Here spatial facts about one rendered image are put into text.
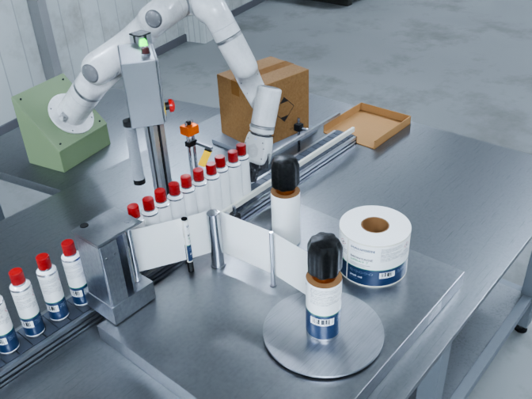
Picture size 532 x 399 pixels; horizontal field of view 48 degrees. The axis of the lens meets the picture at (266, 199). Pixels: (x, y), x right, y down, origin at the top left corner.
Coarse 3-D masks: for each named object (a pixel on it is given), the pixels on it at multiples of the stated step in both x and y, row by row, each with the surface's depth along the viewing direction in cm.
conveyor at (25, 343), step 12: (336, 132) 251; (324, 144) 242; (336, 144) 242; (300, 156) 235; (300, 168) 227; (264, 180) 220; (264, 192) 213; (72, 300) 168; (72, 312) 164; (84, 312) 164; (48, 324) 161; (60, 324) 160; (24, 336) 157; (24, 348) 153; (0, 360) 150; (12, 360) 151
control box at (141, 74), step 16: (128, 48) 167; (128, 64) 157; (144, 64) 158; (128, 80) 160; (144, 80) 161; (160, 80) 162; (128, 96) 162; (144, 96) 163; (160, 96) 164; (144, 112) 165; (160, 112) 167
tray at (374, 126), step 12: (360, 108) 280; (372, 108) 276; (384, 108) 272; (336, 120) 267; (348, 120) 271; (360, 120) 270; (372, 120) 270; (384, 120) 269; (396, 120) 269; (408, 120) 264; (324, 132) 262; (360, 132) 260; (372, 132) 260; (384, 132) 259; (396, 132) 258; (360, 144) 251; (372, 144) 250
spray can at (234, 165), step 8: (232, 152) 196; (232, 160) 196; (232, 168) 197; (240, 168) 198; (232, 176) 199; (240, 176) 200; (232, 184) 201; (240, 184) 201; (232, 192) 202; (240, 192) 203; (232, 200) 204
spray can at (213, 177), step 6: (210, 162) 190; (210, 168) 189; (210, 174) 190; (216, 174) 191; (210, 180) 191; (216, 180) 191; (210, 186) 192; (216, 186) 192; (210, 192) 193; (216, 192) 193; (210, 198) 194; (216, 198) 194; (210, 204) 196; (216, 204) 196
